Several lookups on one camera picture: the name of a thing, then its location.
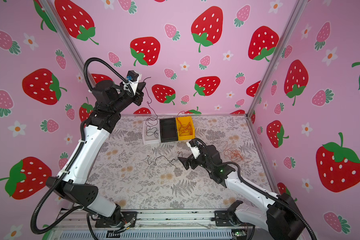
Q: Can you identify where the yellow plastic bin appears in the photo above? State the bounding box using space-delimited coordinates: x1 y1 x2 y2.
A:
176 116 195 141

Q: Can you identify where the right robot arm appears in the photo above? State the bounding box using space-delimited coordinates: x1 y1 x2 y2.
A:
178 138 317 240

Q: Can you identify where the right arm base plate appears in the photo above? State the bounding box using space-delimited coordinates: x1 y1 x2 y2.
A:
211 210 254 227

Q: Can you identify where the aluminium frame rail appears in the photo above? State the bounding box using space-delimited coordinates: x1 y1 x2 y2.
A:
47 209 272 240

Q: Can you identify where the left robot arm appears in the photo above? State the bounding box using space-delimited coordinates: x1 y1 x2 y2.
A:
30 58 146 235

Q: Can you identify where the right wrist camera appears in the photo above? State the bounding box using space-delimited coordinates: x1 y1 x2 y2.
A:
187 140 200 159

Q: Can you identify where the red cable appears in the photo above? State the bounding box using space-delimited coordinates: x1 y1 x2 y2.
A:
176 111 194 138

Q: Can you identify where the white plastic bin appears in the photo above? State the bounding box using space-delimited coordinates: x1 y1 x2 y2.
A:
142 119 161 145

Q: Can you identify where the black plastic bin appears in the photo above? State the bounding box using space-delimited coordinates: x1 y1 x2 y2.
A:
160 118 179 143

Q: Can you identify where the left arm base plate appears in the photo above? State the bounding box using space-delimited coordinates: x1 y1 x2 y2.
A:
95 211 138 229

